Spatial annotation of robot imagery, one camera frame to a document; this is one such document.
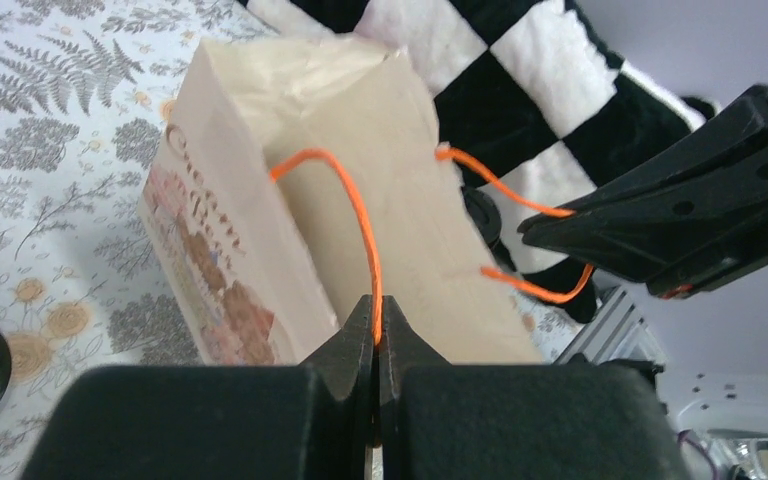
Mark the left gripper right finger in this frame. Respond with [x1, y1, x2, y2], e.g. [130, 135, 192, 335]
[378, 295, 450, 479]

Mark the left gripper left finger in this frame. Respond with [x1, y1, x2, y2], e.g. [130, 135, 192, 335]
[302, 295, 375, 479]

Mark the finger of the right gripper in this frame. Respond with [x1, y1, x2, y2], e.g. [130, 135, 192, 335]
[646, 221, 768, 300]
[519, 85, 768, 265]

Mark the beige paper bag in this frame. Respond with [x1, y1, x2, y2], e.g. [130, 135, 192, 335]
[137, 36, 546, 365]

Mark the black cup lid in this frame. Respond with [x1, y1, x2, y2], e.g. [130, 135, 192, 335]
[461, 186, 502, 257]

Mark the black white checkered blanket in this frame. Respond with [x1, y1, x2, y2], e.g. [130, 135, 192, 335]
[238, 0, 723, 325]

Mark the floral table mat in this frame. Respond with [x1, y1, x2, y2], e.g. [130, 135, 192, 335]
[0, 0, 584, 480]

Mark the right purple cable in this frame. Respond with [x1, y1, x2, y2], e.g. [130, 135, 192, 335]
[675, 429, 720, 480]

